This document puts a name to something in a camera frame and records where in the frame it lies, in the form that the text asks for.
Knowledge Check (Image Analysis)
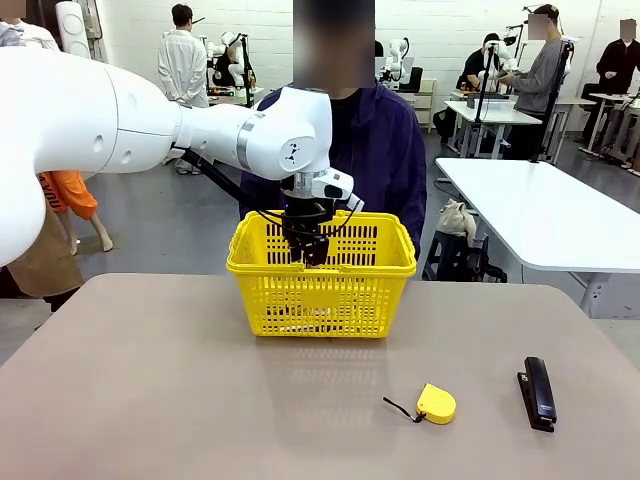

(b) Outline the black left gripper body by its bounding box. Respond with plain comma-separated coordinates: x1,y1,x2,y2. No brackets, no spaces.
280,192,334,239

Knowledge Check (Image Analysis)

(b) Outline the yellow plastic shopping basket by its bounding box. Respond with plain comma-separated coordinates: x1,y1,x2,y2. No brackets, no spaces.
225,208,418,339

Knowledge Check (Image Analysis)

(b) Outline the seated person purple jacket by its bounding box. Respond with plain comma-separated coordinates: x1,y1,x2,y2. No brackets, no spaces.
238,0,429,261

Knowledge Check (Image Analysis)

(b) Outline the person in long white coat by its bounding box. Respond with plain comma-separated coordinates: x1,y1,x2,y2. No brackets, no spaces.
157,3,209,176

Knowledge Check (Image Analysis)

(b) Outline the seated person in black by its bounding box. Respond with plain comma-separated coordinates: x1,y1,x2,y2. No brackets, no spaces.
457,32,501,94

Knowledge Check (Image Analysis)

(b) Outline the person grey sweater cap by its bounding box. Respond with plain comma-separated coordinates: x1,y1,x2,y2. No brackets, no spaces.
502,3,566,161

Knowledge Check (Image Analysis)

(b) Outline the person black jacket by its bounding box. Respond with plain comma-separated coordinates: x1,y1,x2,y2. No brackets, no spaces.
582,18,640,146

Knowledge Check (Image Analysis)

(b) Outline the black plastic stool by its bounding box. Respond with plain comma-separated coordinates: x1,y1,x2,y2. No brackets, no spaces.
422,229,509,284

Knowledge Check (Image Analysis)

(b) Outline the beige cloth bag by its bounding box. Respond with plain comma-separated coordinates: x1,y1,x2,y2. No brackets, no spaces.
438,197,479,239

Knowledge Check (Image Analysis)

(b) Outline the white drawer cabinet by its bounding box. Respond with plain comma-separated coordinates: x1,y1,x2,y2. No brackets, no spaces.
399,78,438,134

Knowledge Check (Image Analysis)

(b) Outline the black and white background robot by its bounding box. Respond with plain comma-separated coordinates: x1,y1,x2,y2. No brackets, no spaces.
207,30,251,91

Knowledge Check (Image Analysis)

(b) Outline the yellow tape measure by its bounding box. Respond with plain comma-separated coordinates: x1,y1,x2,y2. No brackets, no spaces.
383,382,458,425

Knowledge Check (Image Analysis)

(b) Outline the black tripod pole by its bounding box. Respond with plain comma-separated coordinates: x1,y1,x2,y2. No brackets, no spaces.
530,37,576,164
472,42,496,156

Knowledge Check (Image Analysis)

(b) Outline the small white table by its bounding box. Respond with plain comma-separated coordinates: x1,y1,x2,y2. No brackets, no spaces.
443,97,544,159

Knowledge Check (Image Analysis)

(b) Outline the large white table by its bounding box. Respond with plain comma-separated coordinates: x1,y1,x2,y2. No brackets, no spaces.
434,155,640,319

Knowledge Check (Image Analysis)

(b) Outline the black stapler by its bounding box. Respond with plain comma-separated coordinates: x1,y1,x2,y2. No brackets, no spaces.
516,355,559,433

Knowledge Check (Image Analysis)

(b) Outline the white standing air conditioner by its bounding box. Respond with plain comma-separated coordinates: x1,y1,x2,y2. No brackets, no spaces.
54,0,94,59

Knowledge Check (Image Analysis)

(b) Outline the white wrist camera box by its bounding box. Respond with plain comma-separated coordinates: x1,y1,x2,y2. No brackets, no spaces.
310,168,366,212

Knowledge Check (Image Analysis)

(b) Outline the black robot cable conduit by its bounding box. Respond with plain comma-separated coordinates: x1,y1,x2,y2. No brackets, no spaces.
167,144,254,204

